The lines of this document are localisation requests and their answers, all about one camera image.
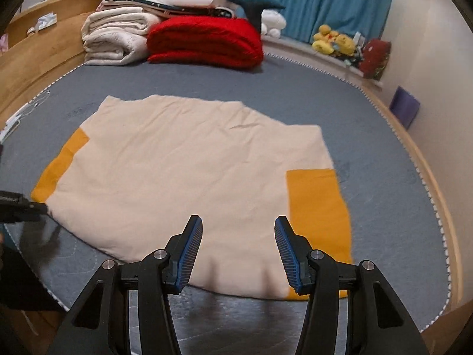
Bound crumpled white tissue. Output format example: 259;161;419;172
27;12;58;35

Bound dark red cushion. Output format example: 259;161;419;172
360;38;392;80

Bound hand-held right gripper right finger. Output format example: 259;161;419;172
274;215;431;355

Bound yellow plush toy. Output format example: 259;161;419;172
333;34;357;59
312;25;339;54

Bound purple box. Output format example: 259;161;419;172
389;86;421;130

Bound beige and yellow hoodie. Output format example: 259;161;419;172
30;95;352;301

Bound red folded blanket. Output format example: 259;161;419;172
147;17;265;69

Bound grey bed cover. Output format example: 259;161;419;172
0;54;453;355

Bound white charging cable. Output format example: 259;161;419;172
0;92;51;142

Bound blue curtain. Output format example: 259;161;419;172
231;0;397;51

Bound white fleece folded blanket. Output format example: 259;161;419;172
80;10;163;66

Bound white plush toy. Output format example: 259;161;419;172
260;9;286;40

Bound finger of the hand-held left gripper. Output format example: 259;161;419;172
0;191;49;225

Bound wooden bed frame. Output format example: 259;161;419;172
0;0;464;355

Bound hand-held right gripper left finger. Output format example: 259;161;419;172
46;214;205;355

